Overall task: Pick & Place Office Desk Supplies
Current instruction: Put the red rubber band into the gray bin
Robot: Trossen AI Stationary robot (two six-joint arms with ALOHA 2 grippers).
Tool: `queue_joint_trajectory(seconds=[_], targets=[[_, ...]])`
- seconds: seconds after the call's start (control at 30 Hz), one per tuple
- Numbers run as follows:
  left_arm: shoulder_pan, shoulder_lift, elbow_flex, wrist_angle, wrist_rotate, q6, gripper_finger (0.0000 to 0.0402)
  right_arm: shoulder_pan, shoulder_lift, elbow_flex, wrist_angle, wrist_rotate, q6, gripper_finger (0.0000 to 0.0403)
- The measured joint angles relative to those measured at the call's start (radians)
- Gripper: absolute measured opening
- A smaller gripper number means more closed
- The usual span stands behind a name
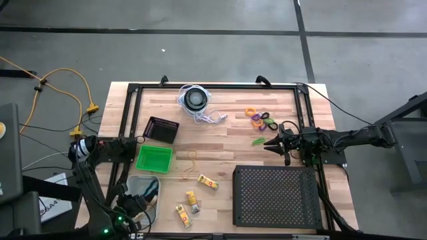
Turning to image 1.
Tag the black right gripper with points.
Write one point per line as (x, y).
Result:
(293, 142)

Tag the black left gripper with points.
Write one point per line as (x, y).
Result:
(131, 206)

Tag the tan rubber band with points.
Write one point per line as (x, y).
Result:
(151, 200)

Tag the blue rubber band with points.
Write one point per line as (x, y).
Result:
(150, 191)

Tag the yellow rubber band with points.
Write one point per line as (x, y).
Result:
(197, 156)

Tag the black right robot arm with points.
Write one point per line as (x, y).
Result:
(353, 136)

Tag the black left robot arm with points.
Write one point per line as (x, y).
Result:
(90, 186)

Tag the white plastic bin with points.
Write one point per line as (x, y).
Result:
(133, 183)

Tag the green plastic basket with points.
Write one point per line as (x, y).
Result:
(153, 159)

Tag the black perforated metal shelf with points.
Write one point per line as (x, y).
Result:
(238, 200)

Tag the black plastic basket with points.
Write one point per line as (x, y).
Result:
(161, 131)

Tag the white labelled box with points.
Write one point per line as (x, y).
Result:
(55, 210)

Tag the black metal stand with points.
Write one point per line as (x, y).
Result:
(407, 150)

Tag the grey equipment case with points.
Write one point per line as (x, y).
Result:
(10, 150)

